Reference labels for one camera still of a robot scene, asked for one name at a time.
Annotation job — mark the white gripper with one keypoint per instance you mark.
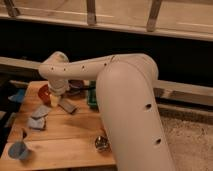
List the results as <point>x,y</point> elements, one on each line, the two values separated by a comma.
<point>56,93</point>

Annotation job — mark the grey rectangular eraser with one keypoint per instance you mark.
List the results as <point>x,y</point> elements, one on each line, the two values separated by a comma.
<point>67,106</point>

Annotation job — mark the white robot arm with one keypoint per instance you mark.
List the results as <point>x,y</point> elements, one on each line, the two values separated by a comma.
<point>126,102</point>

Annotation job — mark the small metal cup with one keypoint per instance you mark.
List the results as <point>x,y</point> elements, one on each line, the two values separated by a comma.
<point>102,144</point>

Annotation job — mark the blue plastic cup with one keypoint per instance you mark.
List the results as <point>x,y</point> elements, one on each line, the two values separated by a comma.
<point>18,150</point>

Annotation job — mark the orange red bowl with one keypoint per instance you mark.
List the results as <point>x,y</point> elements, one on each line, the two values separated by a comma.
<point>44,94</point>

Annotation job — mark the dark purple bowl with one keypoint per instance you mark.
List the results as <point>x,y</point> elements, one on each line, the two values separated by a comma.
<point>75,87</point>

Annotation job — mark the upper grey blue cloth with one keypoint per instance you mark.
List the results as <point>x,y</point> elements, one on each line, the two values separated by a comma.
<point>41,111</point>

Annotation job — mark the grey blue cloth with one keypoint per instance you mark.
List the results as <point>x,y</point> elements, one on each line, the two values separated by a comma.
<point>41,111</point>
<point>38,124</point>

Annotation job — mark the green plastic tray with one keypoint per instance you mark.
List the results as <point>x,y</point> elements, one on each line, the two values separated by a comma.
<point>91,95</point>

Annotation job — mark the black spoon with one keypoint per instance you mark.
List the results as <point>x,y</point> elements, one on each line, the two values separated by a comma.
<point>87,88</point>

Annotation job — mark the blue cloth beside table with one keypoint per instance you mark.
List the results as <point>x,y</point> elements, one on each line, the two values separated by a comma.
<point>18,96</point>

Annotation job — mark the lower grey blue cloth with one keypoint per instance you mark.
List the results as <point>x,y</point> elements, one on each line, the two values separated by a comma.
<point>38,124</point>

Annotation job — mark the wooden table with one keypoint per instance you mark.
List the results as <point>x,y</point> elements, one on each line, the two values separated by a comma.
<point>67,141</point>

